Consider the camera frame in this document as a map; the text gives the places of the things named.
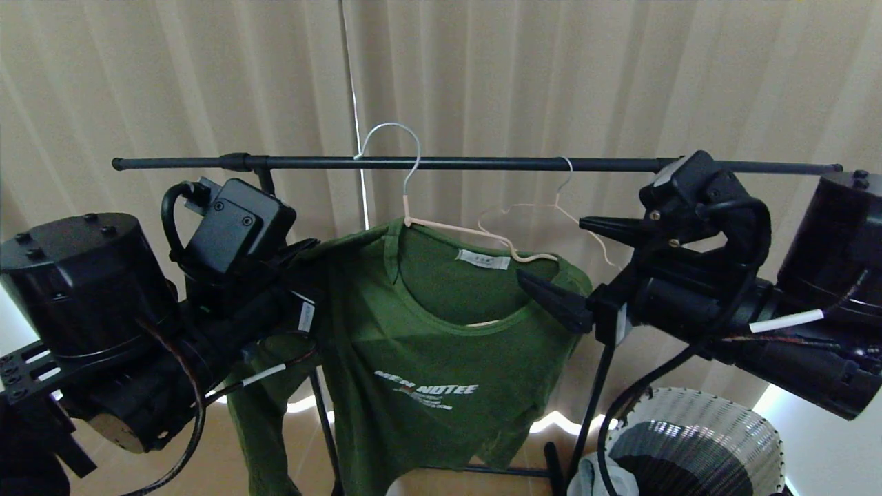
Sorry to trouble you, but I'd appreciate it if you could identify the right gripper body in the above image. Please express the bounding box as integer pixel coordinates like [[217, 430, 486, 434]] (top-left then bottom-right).
[[593, 264, 882, 422]]

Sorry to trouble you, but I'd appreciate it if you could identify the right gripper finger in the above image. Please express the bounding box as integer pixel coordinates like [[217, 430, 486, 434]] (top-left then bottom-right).
[[515, 269, 596, 336], [577, 215, 657, 249]]

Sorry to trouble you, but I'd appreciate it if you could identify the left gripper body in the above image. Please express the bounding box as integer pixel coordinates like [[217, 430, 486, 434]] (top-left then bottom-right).
[[65, 274, 325, 454]]

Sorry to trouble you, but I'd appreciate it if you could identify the pink clothes hanger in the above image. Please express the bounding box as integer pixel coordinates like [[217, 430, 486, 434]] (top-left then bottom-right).
[[353, 122, 559, 327], [478, 157, 621, 269]]

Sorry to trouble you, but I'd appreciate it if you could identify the green sleeveless shirt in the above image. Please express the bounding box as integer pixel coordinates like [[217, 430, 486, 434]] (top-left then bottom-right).
[[226, 217, 593, 496]]

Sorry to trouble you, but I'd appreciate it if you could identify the white laundry basket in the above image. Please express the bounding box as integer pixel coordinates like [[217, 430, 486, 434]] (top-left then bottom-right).
[[606, 387, 786, 496]]

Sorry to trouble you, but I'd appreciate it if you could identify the black clothes rack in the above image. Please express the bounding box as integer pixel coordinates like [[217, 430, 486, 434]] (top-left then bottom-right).
[[112, 153, 844, 496]]

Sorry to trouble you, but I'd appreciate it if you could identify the pale grey garment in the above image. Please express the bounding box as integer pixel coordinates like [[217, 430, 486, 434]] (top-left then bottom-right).
[[566, 451, 642, 496]]

